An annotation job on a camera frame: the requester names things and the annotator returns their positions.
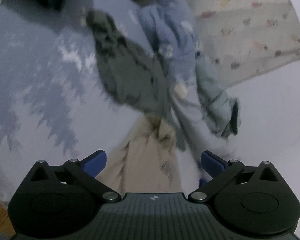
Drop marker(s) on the light blue patterned duvet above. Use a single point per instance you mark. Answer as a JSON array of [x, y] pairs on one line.
[[171, 30]]

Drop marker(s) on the white patterned curtain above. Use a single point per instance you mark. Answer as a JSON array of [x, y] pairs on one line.
[[247, 38]]

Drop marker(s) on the grey-green garment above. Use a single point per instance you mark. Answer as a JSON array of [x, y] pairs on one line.
[[129, 74]]

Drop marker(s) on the royal blue garment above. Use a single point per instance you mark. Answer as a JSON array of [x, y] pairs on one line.
[[202, 182]]

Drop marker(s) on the teal green blanket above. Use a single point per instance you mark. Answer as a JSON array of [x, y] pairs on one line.
[[220, 111]]

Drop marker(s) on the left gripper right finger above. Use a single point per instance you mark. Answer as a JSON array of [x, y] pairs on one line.
[[222, 173]]

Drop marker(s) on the beige t-shirt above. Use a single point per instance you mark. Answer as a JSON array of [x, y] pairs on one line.
[[145, 162]]

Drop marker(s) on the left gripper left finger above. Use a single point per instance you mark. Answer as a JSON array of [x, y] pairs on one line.
[[83, 173]]

